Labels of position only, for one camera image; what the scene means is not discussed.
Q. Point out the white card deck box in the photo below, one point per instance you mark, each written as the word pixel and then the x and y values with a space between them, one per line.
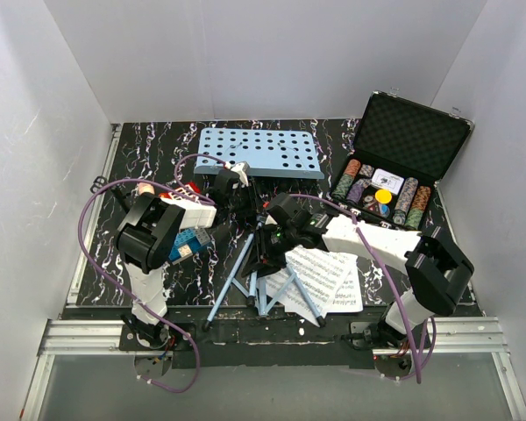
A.
pixel 382 179

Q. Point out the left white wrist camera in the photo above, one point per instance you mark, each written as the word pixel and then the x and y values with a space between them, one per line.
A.
pixel 241 169

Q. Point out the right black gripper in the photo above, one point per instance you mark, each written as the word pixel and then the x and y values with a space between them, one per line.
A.
pixel 264 262

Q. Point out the sheet music page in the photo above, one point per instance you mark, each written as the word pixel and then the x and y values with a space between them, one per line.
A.
pixel 348 297
pixel 321 275

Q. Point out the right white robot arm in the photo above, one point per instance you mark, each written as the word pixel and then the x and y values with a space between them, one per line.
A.
pixel 437 269

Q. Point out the black poker chip case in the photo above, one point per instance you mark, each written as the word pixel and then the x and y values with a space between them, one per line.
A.
pixel 406 139

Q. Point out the pink toy microphone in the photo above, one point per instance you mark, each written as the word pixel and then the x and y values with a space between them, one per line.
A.
pixel 144 188

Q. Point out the brown chip row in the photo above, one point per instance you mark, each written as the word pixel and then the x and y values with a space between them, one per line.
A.
pixel 421 198

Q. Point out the black microphone stand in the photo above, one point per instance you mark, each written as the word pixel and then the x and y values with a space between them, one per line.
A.
pixel 121 196

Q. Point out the red white chip row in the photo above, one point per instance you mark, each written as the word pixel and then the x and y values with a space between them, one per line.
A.
pixel 352 168

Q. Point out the purple chip row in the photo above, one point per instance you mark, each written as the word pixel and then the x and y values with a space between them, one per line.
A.
pixel 357 189

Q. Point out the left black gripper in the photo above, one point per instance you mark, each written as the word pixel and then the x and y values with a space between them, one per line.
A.
pixel 252 199

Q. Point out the yellow dealer button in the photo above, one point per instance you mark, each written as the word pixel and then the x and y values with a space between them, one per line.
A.
pixel 383 196

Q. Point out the blue music stand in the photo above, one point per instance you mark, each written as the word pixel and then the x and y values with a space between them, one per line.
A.
pixel 271 155

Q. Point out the left aluminium rail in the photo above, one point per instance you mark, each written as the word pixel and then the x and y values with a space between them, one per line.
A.
pixel 80 329

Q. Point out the blue grey brick toy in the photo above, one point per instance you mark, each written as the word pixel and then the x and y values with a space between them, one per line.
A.
pixel 188 243

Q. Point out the blue white chip row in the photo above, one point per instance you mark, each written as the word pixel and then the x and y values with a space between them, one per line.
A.
pixel 405 199

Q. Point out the green chip row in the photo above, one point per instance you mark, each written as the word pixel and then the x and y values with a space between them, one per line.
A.
pixel 343 187

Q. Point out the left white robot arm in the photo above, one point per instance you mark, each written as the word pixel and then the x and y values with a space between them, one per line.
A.
pixel 147 234

